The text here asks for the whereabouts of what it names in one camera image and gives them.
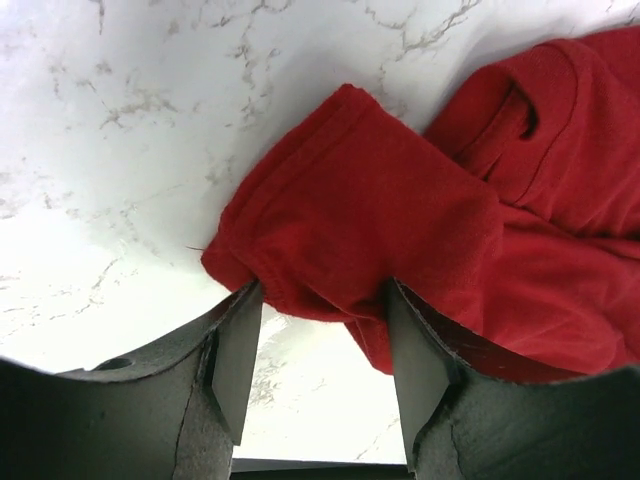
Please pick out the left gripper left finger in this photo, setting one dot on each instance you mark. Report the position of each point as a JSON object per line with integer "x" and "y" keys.
{"x": 172, "y": 409}

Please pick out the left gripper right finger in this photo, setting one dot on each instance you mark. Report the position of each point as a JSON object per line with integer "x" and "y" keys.
{"x": 470, "y": 409}

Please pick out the red t-shirt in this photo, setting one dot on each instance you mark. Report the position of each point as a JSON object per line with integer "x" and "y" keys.
{"x": 515, "y": 214}

